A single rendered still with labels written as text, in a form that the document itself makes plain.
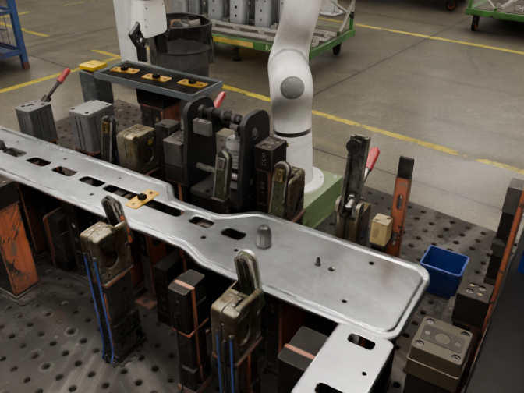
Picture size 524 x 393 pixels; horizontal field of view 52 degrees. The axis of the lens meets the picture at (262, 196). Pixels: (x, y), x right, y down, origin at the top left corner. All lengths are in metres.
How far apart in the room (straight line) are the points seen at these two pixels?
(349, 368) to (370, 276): 0.24
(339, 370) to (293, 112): 0.87
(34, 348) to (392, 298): 0.85
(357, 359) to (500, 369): 0.21
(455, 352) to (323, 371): 0.20
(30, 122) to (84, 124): 0.26
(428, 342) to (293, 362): 0.22
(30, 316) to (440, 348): 1.03
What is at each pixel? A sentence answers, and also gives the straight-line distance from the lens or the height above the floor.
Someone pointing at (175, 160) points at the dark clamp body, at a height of 1.03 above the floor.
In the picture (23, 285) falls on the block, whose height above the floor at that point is 0.73.
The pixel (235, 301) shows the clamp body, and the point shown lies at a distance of 0.93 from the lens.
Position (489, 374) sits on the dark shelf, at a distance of 0.90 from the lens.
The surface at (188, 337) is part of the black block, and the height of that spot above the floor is 0.88.
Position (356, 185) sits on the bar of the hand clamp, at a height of 1.12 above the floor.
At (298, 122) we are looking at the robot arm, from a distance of 1.59.
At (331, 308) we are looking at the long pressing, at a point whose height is 1.00.
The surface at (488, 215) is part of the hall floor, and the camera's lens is 3.31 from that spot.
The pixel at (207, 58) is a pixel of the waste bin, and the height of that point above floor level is 0.44.
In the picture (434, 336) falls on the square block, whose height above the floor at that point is 1.06.
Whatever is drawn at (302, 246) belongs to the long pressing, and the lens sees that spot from 1.12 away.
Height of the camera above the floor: 1.67
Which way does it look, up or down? 31 degrees down
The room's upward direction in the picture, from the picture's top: straight up
